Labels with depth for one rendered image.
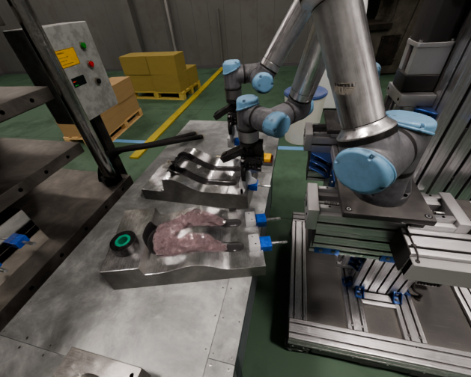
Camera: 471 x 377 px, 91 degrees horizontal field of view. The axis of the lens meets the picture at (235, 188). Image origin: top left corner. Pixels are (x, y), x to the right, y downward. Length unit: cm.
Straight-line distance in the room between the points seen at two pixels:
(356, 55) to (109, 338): 91
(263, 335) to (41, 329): 107
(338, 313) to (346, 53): 123
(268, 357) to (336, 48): 143
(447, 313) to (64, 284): 172
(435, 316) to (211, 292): 120
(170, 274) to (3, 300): 59
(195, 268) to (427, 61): 88
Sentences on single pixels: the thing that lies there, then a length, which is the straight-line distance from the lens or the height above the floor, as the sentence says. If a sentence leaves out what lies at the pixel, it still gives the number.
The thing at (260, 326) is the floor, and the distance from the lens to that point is 160.
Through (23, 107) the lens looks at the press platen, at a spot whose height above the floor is 125.
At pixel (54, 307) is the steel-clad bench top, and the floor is 80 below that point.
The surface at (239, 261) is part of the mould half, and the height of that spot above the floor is 86.
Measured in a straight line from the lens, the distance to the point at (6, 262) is 120.
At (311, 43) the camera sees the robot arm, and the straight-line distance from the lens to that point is 73.
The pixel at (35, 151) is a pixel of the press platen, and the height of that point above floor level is 104.
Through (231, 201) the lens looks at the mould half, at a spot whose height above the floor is 85.
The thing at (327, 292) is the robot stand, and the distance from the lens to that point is 150.
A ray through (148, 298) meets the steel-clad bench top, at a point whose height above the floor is 80.
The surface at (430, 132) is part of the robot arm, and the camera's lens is 68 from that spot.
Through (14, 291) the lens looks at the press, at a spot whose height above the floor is 79.
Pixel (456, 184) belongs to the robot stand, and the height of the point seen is 98.
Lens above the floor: 151
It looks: 40 degrees down
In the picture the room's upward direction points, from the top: 6 degrees counter-clockwise
